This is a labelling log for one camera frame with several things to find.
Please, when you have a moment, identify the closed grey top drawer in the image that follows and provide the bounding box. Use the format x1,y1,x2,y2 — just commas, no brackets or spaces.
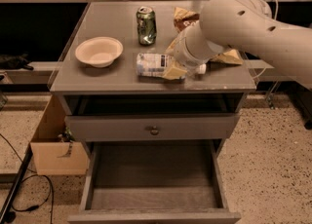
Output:
65,114,239,142

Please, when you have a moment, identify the black floor cable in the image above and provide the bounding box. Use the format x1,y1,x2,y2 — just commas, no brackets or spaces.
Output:
0,132,55,224

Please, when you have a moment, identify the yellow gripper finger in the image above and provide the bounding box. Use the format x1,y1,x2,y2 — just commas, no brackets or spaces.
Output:
163,59,187,80
165,39,176,56

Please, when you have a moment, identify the black object on ledge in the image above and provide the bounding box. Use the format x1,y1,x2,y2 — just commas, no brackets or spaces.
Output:
0,54,33,70

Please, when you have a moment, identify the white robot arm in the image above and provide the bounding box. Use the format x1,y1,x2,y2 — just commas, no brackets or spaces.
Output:
173,0,312,90

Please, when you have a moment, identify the white paper bowl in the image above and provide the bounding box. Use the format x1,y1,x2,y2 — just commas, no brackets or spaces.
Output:
75,37,123,68

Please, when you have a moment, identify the round brass drawer knob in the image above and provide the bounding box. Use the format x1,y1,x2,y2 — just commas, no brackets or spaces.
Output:
150,127,159,135

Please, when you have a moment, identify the open grey middle drawer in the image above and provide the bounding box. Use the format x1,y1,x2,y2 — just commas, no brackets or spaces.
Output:
68,140,241,224

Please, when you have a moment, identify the brown yellow chip bag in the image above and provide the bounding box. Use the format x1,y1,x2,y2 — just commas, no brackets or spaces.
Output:
174,7,243,65

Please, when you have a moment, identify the grey drawer cabinet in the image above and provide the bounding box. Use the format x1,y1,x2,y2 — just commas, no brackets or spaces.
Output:
48,0,257,224

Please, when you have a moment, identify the cardboard box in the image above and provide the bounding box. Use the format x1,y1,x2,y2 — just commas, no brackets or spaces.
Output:
30,96,89,175

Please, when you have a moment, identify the green soda can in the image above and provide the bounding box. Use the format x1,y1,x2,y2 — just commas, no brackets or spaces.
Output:
136,6,157,46

